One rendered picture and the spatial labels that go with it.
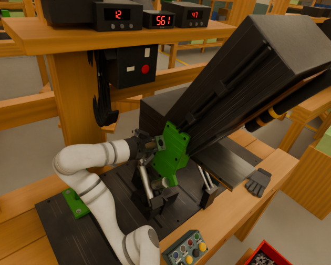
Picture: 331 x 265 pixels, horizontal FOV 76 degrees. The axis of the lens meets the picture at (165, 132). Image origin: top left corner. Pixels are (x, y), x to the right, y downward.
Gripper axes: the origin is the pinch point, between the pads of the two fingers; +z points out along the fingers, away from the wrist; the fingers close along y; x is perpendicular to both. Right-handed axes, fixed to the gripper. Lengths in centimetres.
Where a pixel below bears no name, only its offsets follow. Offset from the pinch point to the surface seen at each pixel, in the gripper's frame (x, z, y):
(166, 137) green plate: -3.5, 3.1, 1.5
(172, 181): -1.5, 2.7, -14.8
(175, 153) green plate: -6.0, 3.1, -5.1
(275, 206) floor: 32, 164, -81
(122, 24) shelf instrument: -12.0, -12.5, 37.1
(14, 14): 532, 91, 440
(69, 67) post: 7.2, -23.0, 31.2
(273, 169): -12, 72, -27
